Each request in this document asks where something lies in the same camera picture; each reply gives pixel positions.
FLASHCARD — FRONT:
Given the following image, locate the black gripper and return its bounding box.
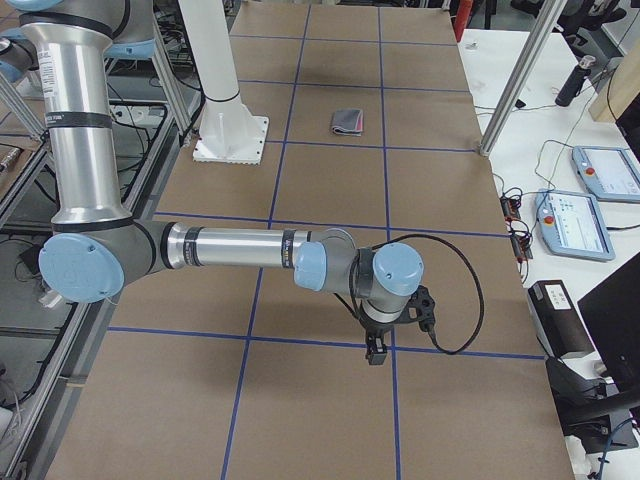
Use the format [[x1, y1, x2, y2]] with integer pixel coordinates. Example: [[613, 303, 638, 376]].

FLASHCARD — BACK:
[[364, 320, 394, 366]]

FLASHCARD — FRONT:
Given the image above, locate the pink and grey towel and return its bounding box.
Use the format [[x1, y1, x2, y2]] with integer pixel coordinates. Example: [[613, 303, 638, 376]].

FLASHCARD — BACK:
[[330, 108, 364, 136]]

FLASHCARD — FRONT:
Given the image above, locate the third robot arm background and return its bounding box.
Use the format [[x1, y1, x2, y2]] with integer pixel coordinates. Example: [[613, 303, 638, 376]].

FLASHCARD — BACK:
[[1, 27, 42, 90]]

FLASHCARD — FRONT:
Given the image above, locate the black labelled box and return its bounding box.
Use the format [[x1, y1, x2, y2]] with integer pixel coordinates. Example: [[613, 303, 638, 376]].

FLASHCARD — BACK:
[[527, 280, 595, 360]]

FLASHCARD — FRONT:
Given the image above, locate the near teach pendant tablet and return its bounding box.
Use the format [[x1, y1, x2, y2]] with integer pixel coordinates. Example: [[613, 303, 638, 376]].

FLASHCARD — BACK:
[[535, 189, 616, 262]]

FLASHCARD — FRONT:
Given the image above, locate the teach pendant tablet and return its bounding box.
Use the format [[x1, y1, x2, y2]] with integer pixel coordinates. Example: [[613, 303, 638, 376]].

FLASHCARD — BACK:
[[571, 146, 639, 203], [535, 189, 616, 262]]

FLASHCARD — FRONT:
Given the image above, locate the black monitor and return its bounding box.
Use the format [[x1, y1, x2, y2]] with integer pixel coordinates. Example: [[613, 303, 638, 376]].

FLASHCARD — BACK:
[[578, 254, 639, 391]]

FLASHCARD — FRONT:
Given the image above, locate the far teach pendant tablet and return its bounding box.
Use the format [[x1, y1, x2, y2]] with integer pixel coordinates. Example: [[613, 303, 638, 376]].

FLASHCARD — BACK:
[[571, 146, 639, 203]]

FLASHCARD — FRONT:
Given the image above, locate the black water bottle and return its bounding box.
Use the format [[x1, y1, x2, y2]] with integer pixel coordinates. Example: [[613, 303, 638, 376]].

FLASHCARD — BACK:
[[555, 55, 596, 107]]

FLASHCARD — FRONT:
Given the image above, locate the white power strip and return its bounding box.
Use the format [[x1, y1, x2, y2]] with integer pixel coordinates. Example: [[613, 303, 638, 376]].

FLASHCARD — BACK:
[[39, 289, 64, 309]]

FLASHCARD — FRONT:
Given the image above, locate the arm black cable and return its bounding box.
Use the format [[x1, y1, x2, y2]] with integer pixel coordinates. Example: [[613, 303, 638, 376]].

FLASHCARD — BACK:
[[349, 233, 486, 356]]

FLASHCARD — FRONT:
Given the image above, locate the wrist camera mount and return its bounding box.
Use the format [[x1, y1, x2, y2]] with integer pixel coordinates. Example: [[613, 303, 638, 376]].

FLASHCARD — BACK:
[[398, 285, 436, 336]]

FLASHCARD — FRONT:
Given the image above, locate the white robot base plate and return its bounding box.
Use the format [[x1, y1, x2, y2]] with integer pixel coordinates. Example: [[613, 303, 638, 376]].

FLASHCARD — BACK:
[[179, 0, 269, 165]]

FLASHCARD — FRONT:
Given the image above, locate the aluminium frame post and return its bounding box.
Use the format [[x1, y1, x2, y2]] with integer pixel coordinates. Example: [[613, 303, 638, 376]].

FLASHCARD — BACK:
[[478, 0, 568, 157]]

